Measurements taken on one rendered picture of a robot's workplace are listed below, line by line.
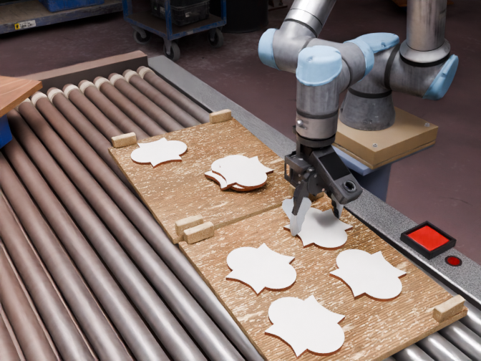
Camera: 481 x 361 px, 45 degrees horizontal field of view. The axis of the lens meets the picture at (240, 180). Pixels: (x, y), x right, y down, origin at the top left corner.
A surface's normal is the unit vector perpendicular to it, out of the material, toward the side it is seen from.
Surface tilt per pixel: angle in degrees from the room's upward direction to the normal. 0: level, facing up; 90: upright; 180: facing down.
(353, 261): 0
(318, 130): 88
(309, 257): 0
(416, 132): 1
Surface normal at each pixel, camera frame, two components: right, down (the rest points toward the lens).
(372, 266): 0.00, -0.84
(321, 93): -0.01, 0.52
